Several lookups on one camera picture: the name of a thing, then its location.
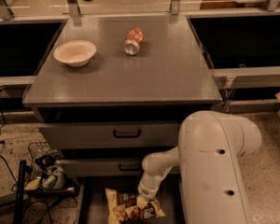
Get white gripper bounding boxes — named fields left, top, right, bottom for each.
left=136, top=175, right=162, bottom=209

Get brown chip bag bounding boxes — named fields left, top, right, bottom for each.
left=105, top=189, right=166, bottom=224

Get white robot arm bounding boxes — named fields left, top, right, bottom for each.
left=137, top=111, right=261, bottom=224

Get grey open bottom drawer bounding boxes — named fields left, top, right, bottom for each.
left=78, top=175, right=186, bottom=224

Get grey middle drawer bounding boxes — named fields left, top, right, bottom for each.
left=60, top=158, right=142, bottom=177

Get grey top drawer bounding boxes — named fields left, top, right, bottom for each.
left=39, top=122, right=178, bottom=149

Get grey metal drawer cabinet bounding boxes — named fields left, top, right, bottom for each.
left=22, top=14, right=223, bottom=224

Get white paper bowl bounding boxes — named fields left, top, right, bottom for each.
left=53, top=40, right=97, bottom=67

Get red soda can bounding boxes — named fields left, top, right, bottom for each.
left=123, top=27, right=144, bottom=56

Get black middle drawer handle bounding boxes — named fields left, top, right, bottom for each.
left=119, top=164, right=140, bottom=172

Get black drawer handle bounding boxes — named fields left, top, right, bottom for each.
left=119, top=164, right=140, bottom=172
left=113, top=129, right=141, bottom=139

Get black top drawer handle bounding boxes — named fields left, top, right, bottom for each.
left=113, top=129, right=141, bottom=139

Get black wire basket with items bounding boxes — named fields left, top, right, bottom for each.
left=24, top=142, right=78, bottom=196

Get black metal stand post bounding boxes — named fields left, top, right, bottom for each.
left=12, top=160, right=26, bottom=224

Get black floor cable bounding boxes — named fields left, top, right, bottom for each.
left=0, top=109, right=20, bottom=185

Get metal railing post centre-left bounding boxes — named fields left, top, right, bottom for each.
left=67, top=0, right=80, bottom=17

